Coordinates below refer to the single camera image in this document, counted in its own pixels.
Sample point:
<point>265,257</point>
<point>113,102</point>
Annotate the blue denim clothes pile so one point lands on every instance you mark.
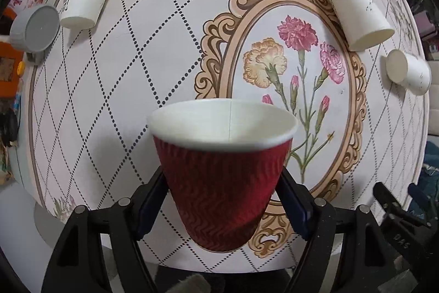
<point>428,180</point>

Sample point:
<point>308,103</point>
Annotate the orange box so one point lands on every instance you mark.
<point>9,80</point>

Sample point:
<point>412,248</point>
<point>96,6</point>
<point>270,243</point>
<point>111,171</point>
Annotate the red ripple paper cup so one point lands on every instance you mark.
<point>222,159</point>

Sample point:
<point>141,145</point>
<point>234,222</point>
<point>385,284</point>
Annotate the floral patterned tablecloth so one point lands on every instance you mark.
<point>90,99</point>

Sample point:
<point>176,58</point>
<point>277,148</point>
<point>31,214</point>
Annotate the grey mug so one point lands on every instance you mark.
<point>33,31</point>

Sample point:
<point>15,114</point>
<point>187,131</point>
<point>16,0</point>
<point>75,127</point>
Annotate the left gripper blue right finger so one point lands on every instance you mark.
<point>296,202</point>

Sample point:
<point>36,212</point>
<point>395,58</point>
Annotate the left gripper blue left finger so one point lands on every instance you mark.
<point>148,201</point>

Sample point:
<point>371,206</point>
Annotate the white paper cup centre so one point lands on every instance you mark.
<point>363,23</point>

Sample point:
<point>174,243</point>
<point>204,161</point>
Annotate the white paper cup right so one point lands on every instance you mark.
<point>408,71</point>

